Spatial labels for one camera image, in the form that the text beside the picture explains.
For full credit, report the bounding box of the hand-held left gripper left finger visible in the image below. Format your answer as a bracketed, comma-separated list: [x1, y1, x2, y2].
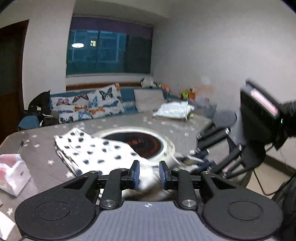
[62, 160, 140, 208]

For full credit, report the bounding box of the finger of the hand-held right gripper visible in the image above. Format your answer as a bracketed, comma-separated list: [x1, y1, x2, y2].
[196, 127, 232, 151]
[190, 145, 246, 174]

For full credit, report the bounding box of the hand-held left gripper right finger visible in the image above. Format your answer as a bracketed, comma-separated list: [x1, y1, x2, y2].
[159, 160, 234, 209]

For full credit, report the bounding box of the white navy polka dot garment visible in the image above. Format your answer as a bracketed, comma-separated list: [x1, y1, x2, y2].
[54, 128, 185, 202]

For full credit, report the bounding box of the person's right forearm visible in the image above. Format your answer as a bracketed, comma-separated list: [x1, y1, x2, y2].
[280, 100, 296, 141]

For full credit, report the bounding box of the round black induction cooker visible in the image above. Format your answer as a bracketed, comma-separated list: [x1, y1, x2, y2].
[92, 127, 176, 163]

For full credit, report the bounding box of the folded white blanket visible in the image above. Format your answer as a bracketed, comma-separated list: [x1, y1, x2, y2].
[153, 101, 195, 121]

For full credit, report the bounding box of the butterfly print pillow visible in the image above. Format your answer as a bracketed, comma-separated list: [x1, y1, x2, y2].
[87, 83, 125, 116]
[50, 94, 93, 124]

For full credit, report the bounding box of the black and white plush toy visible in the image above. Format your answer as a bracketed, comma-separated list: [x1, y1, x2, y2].
[141, 77, 158, 88]

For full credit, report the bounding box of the grey star-print table cover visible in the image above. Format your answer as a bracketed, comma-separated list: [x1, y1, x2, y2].
[0, 111, 232, 241]

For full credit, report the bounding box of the blue sofa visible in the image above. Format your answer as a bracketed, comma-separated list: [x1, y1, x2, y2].
[18, 87, 218, 130]

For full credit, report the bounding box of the black jacket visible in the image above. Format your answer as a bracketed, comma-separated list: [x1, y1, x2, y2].
[24, 90, 59, 127]

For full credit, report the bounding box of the white cardboard box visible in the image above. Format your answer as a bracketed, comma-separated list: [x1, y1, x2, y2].
[0, 154, 31, 197]

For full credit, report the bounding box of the dark glass window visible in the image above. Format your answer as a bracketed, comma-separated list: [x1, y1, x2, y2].
[66, 16, 153, 77]

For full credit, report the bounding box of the white paper sheet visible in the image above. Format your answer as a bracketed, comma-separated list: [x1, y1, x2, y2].
[0, 211, 15, 239]

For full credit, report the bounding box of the brown wooden door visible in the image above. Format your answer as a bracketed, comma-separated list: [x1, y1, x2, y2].
[0, 20, 29, 139]

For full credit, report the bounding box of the black cable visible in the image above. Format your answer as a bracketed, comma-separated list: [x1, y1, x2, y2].
[252, 139, 296, 196]

